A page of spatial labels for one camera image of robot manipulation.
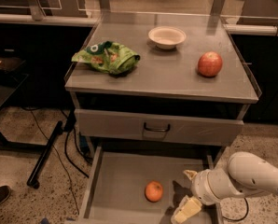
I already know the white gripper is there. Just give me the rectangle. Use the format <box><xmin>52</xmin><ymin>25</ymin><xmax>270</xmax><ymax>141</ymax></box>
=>
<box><xmin>171</xmin><ymin>169</ymin><xmax>220</xmax><ymax>224</ymax></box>

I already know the orange fruit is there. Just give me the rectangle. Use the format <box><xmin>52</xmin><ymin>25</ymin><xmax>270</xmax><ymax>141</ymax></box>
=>
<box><xmin>145</xmin><ymin>181</ymin><xmax>163</xmax><ymax>203</ymax></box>

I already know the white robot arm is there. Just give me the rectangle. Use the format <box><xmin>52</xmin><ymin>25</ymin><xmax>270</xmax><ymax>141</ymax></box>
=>
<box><xmin>171</xmin><ymin>152</ymin><xmax>278</xmax><ymax>224</ymax></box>

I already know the open grey middle drawer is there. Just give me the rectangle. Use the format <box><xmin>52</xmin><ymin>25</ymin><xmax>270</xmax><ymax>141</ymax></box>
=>
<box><xmin>65</xmin><ymin>142</ymin><xmax>214</xmax><ymax>224</ymax></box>

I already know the grey top drawer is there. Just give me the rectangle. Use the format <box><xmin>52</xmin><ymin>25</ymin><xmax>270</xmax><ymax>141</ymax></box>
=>
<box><xmin>75</xmin><ymin>109</ymin><xmax>243</xmax><ymax>146</ymax></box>

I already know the grey metal counter cabinet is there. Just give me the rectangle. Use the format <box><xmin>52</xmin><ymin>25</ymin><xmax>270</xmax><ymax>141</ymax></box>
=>
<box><xmin>64</xmin><ymin>10</ymin><xmax>263</xmax><ymax>161</ymax></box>

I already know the red apple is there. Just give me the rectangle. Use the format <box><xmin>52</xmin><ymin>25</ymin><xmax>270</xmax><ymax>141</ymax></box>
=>
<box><xmin>197</xmin><ymin>51</ymin><xmax>223</xmax><ymax>77</ymax></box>

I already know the white bowl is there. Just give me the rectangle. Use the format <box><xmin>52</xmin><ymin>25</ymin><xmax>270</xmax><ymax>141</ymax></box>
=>
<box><xmin>148</xmin><ymin>26</ymin><xmax>187</xmax><ymax>49</ymax></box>

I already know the green chip bag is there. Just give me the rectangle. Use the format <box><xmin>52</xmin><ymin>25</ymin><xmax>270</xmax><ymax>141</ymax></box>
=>
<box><xmin>72</xmin><ymin>41</ymin><xmax>140</xmax><ymax>76</ymax></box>

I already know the black stand leg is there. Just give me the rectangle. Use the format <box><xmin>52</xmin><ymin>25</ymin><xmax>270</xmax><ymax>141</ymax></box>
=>
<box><xmin>27</xmin><ymin>121</ymin><xmax>63</xmax><ymax>189</ymax></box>

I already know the dark side table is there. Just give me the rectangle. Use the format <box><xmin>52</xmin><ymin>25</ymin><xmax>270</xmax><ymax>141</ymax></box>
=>
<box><xmin>0</xmin><ymin>57</ymin><xmax>45</xmax><ymax>152</ymax></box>

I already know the black floor cable right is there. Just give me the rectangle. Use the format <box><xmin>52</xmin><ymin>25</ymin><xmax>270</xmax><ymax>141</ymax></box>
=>
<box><xmin>222</xmin><ymin>197</ymin><xmax>250</xmax><ymax>222</ymax></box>

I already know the black floor cable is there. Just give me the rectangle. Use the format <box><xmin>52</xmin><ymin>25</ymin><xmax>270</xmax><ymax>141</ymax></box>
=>
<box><xmin>222</xmin><ymin>197</ymin><xmax>250</xmax><ymax>222</ymax></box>
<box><xmin>21</xmin><ymin>105</ymin><xmax>93</xmax><ymax>217</ymax></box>

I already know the black drawer handle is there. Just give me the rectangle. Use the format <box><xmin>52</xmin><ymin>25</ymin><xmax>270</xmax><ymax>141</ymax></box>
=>
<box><xmin>143</xmin><ymin>122</ymin><xmax>171</xmax><ymax>133</ymax></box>

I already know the black floor cable left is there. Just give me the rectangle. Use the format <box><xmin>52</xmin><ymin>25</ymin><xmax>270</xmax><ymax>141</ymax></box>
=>
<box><xmin>21</xmin><ymin>105</ymin><xmax>93</xmax><ymax>217</ymax></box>

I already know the grey horizontal rail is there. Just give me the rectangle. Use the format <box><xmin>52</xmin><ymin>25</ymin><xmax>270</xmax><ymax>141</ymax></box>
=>
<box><xmin>0</xmin><ymin>14</ymin><xmax>98</xmax><ymax>27</ymax></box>

